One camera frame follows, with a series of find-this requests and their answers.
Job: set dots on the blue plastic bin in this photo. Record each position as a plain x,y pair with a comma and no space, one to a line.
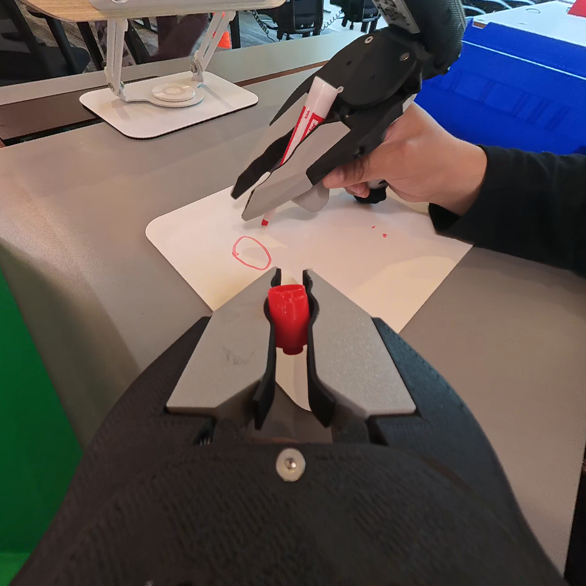
503,91

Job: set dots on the red marker cap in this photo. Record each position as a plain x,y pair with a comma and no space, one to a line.
288,320

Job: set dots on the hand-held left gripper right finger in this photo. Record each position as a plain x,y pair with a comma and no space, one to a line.
357,361

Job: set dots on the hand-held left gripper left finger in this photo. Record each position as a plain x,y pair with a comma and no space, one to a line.
219,361

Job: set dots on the white whiteboard sheet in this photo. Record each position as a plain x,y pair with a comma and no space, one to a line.
343,265

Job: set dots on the green plastic bin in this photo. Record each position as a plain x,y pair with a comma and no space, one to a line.
27,412

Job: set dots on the wooden-edged desk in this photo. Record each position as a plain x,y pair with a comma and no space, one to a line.
526,23

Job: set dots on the red dry erase marker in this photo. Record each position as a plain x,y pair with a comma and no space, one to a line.
323,98

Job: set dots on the person's right hand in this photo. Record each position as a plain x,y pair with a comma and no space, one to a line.
425,160

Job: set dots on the orange traffic cone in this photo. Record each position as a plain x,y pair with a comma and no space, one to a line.
224,41

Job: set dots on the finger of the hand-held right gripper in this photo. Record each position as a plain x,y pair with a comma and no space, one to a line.
284,120
284,183

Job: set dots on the white metal stand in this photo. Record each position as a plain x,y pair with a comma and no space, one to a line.
219,96

